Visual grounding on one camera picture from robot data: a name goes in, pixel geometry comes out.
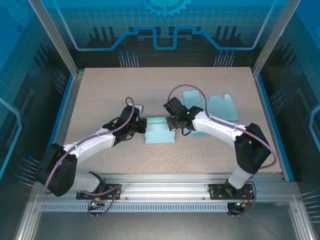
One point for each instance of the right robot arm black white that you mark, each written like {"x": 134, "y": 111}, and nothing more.
{"x": 252, "y": 150}

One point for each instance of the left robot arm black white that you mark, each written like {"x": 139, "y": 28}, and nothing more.
{"x": 57, "y": 170}

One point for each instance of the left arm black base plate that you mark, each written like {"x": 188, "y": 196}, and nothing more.
{"x": 115, "y": 193}

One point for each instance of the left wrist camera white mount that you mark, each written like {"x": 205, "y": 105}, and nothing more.
{"x": 140, "y": 108}

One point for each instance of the aluminium mounting rail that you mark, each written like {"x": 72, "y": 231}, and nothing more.
{"x": 162, "y": 187}

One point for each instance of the small connector with lights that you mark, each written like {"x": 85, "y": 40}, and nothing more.
{"x": 94, "y": 203}
{"x": 240, "y": 205}

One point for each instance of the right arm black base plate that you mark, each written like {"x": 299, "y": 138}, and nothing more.
{"x": 217, "y": 193}

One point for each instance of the aluminium frame post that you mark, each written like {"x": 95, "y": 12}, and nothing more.
{"x": 274, "y": 37}
{"x": 57, "y": 37}

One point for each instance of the aluminium side rail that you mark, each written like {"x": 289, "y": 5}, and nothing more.
{"x": 70, "y": 100}

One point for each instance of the light blue paper box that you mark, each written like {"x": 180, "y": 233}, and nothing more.
{"x": 160, "y": 135}
{"x": 225, "y": 107}

